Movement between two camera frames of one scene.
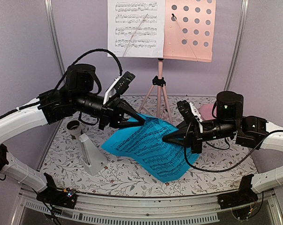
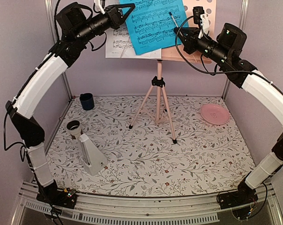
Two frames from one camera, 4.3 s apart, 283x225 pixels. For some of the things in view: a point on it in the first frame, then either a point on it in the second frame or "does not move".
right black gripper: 192,136 → 188,41
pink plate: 206,111 does not move
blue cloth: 142,143 → 150,24
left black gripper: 113,111 → 116,18
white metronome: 93,159 does not move
